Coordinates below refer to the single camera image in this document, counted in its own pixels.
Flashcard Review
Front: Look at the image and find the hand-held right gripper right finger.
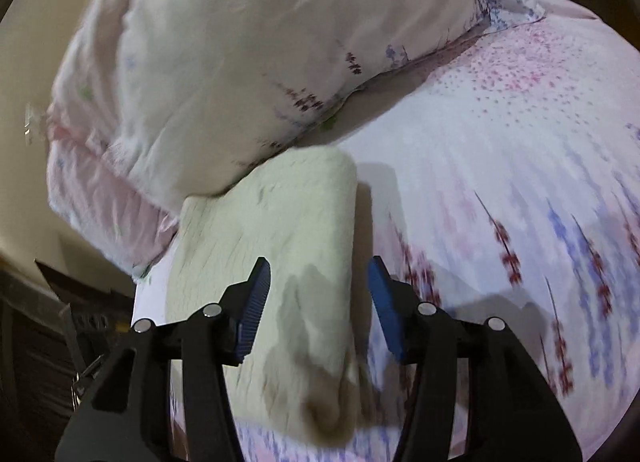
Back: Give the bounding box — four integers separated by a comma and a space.
367, 255, 583, 462

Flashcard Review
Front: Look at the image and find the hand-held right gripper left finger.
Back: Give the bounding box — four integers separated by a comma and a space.
54, 256, 272, 462

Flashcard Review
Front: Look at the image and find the white cable-knit cardigan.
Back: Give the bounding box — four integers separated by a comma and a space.
165, 147, 373, 448

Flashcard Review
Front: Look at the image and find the floral bed sheet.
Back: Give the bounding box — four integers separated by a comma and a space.
132, 0, 640, 462

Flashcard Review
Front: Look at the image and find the dark bedside cabinet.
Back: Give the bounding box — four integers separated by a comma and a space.
0, 257, 136, 462

